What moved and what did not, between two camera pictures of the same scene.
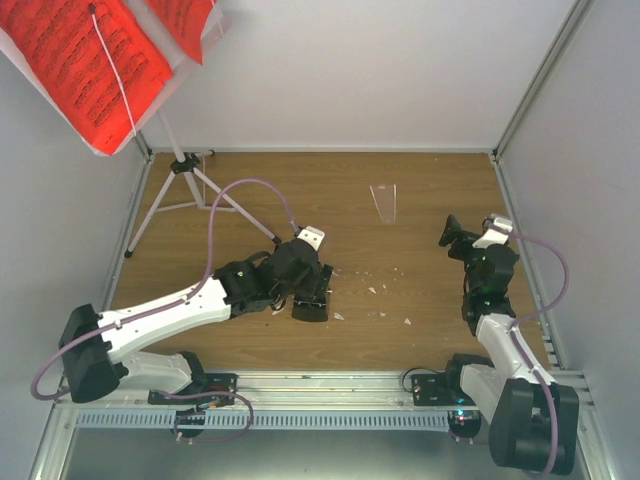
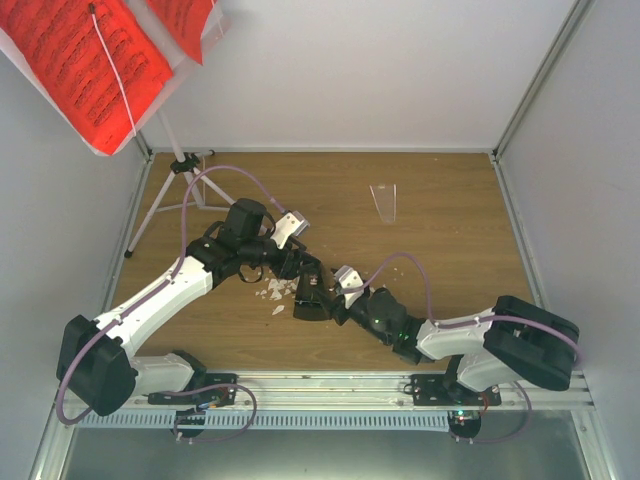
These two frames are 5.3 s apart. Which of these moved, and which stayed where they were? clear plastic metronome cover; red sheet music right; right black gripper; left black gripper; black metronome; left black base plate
Moved: right black gripper; left black gripper
Stayed: black metronome; red sheet music right; clear plastic metronome cover; left black base plate
